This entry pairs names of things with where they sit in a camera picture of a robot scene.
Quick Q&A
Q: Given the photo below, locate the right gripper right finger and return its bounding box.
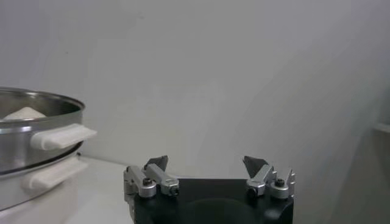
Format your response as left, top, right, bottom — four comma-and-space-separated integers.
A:
242, 155, 297, 200

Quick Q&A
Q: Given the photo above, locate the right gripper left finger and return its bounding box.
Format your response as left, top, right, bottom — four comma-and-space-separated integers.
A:
123, 155, 180, 199

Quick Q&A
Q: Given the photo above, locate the white steamed baozi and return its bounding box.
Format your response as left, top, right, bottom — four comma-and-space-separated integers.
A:
2, 106, 47, 120

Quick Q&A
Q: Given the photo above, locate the perforated steel steamer basket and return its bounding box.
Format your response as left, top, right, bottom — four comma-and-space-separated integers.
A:
0, 86, 98, 183

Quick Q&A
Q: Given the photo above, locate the white electric cooker pot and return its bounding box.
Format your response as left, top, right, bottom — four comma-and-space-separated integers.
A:
0, 142, 90, 224

